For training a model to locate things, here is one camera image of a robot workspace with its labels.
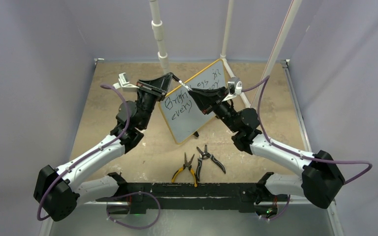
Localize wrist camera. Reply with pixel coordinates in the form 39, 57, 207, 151
113, 73, 139, 92
223, 77, 243, 101

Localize aluminium table edge rail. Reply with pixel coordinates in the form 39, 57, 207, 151
280, 59, 345, 236

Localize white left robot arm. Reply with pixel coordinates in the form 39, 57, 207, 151
33, 72, 175, 221

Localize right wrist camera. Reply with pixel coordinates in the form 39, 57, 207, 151
223, 77, 243, 101

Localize white whiteboard marker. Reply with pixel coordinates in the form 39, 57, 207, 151
179, 81, 192, 91

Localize yellow framed whiteboard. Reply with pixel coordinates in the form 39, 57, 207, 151
159, 59, 226, 144

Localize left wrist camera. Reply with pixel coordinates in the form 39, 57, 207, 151
113, 73, 139, 92

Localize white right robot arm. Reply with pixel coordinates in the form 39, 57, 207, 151
188, 87, 346, 209

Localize white PVC pipe frame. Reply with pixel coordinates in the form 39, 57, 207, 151
148, 0, 304, 110

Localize black marker cap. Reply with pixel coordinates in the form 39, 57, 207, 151
172, 74, 180, 82

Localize black base bar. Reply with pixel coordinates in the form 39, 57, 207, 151
124, 182, 275, 214

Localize black grey wire stripper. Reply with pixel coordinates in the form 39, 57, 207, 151
195, 144, 226, 182

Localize yellow handled needle-nose pliers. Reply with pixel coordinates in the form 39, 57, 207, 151
171, 152, 199, 189

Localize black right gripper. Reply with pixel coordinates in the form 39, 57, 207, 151
190, 86, 240, 133

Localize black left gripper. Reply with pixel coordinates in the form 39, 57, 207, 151
136, 74, 174, 130

